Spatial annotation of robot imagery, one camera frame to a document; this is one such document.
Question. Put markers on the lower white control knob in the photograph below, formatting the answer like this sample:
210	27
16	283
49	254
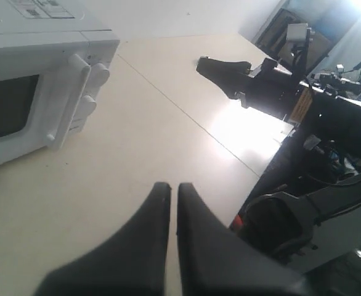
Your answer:
87	105

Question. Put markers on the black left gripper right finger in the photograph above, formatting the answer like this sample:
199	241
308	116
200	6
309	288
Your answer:
214	261

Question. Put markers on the white microwave door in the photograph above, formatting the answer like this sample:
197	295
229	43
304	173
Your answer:
37	110

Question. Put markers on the upper white control knob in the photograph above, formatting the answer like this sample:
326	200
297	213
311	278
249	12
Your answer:
99	75

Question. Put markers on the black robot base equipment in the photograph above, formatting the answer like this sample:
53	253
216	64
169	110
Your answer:
306	208

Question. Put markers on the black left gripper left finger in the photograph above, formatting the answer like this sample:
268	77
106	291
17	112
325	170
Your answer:
131	262

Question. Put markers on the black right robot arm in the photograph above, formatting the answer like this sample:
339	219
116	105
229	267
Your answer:
329	117

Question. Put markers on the white microwave oven body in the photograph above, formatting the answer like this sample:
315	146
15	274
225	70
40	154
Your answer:
39	44

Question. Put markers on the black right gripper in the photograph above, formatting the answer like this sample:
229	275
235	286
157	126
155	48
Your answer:
268	89

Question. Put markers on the white camera box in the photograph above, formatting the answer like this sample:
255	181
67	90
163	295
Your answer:
297	32

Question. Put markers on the white control knob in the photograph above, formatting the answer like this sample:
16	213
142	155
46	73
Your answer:
99	75
87	105

